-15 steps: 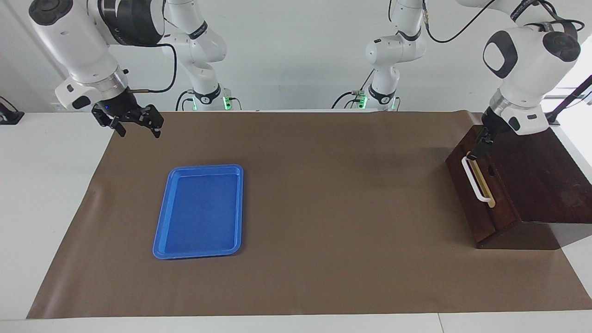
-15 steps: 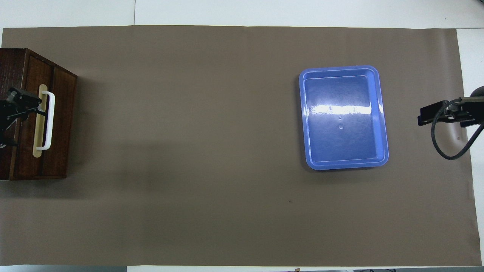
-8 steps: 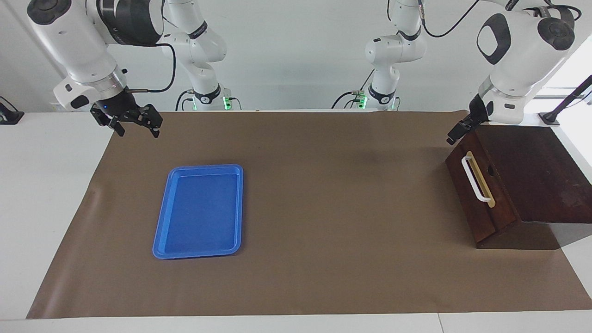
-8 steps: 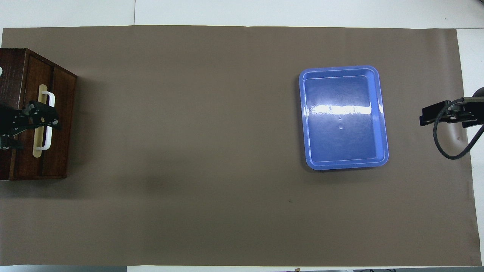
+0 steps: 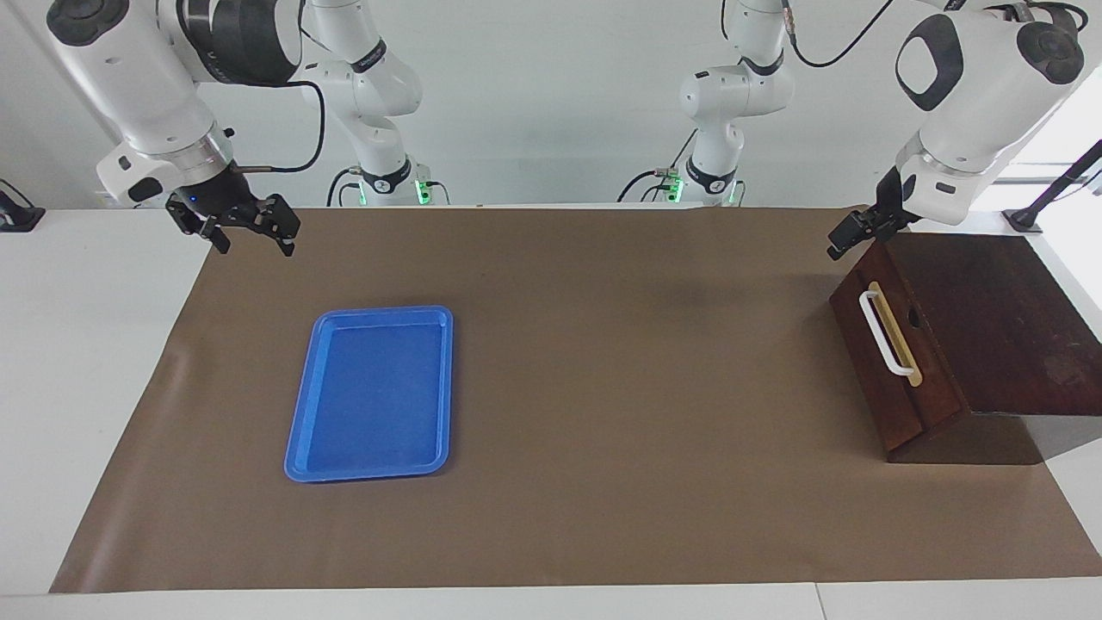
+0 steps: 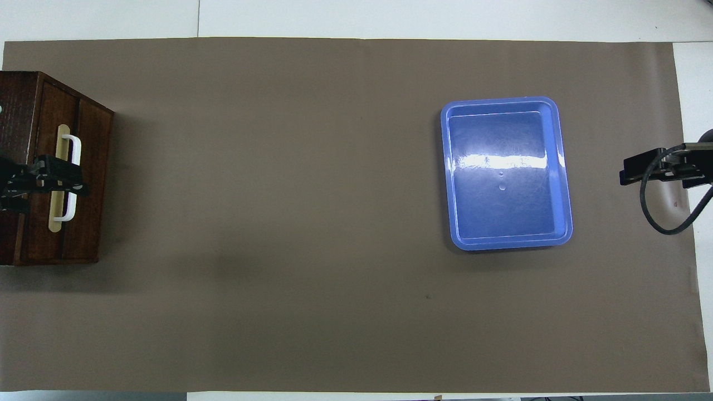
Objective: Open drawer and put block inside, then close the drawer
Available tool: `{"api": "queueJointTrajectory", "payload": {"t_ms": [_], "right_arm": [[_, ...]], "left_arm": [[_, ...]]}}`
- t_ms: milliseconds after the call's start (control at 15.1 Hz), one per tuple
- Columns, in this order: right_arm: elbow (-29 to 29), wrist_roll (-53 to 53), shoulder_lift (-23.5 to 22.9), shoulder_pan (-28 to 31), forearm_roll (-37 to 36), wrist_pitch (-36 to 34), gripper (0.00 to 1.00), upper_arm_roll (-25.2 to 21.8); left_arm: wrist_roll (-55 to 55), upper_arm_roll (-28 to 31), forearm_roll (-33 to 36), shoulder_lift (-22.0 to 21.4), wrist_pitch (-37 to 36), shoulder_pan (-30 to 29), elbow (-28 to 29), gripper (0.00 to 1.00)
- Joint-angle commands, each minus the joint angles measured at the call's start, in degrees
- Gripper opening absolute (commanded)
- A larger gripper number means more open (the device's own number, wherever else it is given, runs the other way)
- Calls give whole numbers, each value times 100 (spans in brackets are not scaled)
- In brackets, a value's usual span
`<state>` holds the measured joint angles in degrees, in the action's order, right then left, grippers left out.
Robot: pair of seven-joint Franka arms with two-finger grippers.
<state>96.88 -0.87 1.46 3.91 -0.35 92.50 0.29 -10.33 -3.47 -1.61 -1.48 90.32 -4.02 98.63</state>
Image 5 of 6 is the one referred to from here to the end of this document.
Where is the wooden drawer with white handle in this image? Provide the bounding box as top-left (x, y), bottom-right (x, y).
top-left (829, 237), bottom-right (967, 455)

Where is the black clamp mount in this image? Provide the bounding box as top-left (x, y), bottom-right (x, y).
top-left (0, 178), bottom-right (46, 233)

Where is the brown paper table mat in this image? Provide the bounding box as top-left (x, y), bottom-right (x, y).
top-left (49, 207), bottom-right (1102, 595)

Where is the black camera stand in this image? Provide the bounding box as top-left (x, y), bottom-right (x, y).
top-left (1003, 138), bottom-right (1102, 235)

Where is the dark brown wooden cabinet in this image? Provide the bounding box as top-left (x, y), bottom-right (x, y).
top-left (829, 231), bottom-right (1102, 466)

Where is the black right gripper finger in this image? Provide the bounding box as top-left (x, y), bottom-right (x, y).
top-left (254, 194), bottom-right (302, 257)
top-left (165, 196), bottom-right (233, 255)

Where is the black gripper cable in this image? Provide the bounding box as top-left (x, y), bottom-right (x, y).
top-left (232, 79), bottom-right (327, 174)
top-left (782, 0), bottom-right (896, 69)

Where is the black base power cable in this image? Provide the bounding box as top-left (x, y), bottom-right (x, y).
top-left (618, 129), bottom-right (696, 203)
top-left (327, 168), bottom-right (362, 208)

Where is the blue plastic tray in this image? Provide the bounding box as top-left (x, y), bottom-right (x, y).
top-left (284, 306), bottom-right (455, 484)

